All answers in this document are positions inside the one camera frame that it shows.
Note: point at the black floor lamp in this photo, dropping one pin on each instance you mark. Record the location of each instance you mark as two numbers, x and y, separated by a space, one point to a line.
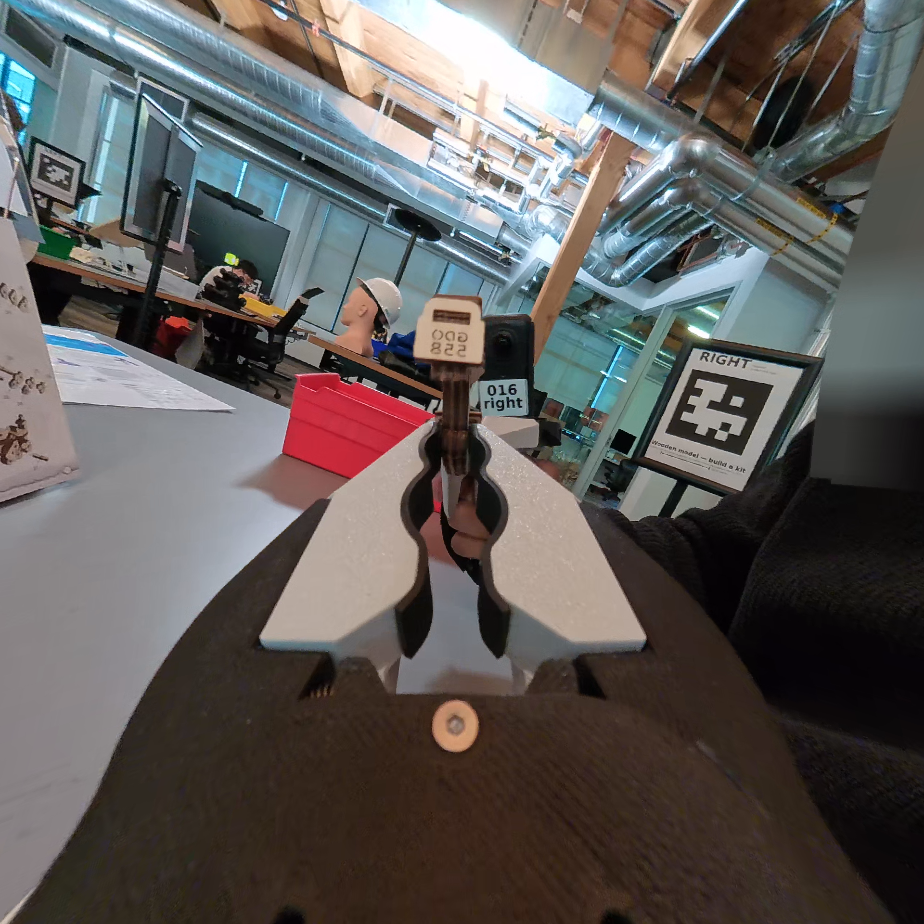
413 224

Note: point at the green bin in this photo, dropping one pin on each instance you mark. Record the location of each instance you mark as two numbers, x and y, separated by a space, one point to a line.
61 243

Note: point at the laminated paper sheet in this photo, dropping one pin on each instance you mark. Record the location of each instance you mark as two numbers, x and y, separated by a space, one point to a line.
130 379

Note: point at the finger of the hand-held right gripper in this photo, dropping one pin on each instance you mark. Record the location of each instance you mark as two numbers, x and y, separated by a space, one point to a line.
455 494
521 432

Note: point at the mannequin head with white helmet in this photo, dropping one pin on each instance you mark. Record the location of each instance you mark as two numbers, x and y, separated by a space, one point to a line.
375 303

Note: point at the person's right hand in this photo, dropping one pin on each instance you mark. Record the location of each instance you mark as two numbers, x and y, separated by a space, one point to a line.
469 538

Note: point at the black office chair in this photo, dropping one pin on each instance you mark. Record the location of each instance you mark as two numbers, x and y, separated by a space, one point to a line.
278 339

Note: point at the red case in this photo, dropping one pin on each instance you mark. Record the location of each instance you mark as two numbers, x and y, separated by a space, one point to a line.
172 336

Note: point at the white printed model box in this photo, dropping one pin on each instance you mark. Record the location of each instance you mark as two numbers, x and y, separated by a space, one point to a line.
29 375

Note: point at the red plastic bin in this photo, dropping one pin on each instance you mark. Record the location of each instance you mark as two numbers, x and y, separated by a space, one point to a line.
346 426

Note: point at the wooden post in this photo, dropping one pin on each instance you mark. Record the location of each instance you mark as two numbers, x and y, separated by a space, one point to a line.
577 245

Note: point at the cluster of silver pipes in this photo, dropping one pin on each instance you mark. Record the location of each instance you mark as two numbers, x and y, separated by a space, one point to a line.
686 180

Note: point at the small marker sign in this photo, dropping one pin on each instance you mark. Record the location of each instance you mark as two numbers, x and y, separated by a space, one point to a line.
56 172

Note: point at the grey desk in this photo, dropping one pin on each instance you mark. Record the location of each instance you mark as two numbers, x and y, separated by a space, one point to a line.
144 541

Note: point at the small wooden model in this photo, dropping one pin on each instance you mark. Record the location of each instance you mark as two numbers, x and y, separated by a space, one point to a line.
449 336

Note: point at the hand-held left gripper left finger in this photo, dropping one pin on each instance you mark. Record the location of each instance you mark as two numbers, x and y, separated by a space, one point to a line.
339 577

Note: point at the silver spiral duct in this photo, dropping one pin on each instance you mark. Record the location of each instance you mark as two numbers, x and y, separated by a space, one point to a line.
252 86

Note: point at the monitor on pole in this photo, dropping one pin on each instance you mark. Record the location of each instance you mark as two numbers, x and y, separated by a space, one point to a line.
159 173

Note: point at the person's right forearm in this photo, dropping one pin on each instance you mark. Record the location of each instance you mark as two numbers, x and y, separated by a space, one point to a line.
830 650

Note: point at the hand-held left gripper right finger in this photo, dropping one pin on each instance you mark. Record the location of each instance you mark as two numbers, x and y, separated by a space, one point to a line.
563 577

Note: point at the framed marker sign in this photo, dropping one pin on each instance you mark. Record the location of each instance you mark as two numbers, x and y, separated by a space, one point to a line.
729 415

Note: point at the black wall screen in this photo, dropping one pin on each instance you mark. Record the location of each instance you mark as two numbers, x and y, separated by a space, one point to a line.
242 231

